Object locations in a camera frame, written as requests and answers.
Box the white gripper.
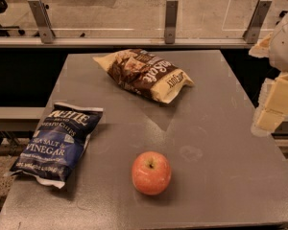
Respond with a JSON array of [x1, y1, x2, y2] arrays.
[[249, 12, 288, 132]]

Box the brown chip bag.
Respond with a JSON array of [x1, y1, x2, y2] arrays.
[[93, 49, 194, 104]]

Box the blue salt vinegar chip bag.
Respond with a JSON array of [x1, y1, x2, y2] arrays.
[[6, 103, 103, 189]]

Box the red apple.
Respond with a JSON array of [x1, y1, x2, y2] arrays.
[[132, 151, 172, 196]]

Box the right metal bracket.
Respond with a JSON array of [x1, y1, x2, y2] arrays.
[[243, 0, 272, 44]]

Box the metal bracket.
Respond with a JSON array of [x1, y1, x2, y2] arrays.
[[243, 0, 272, 44], [28, 0, 56, 44], [164, 0, 179, 44]]

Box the middle metal bracket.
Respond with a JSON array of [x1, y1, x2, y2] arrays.
[[164, 0, 179, 44]]

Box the left metal bracket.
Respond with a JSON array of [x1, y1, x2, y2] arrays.
[[28, 0, 56, 44]]

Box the metal rail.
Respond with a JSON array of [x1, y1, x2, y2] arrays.
[[0, 36, 252, 49]]

